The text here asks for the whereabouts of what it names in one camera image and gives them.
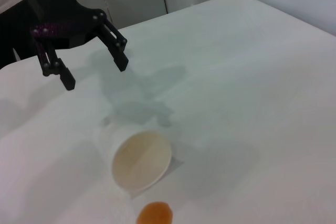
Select white paper cup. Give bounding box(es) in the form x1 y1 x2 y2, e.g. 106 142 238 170
99 123 174 195

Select brown water stain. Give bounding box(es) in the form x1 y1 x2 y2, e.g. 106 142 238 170
136 201 174 224

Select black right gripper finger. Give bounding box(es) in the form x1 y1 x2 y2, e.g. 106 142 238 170
35 36 77 91
91 10 130 73

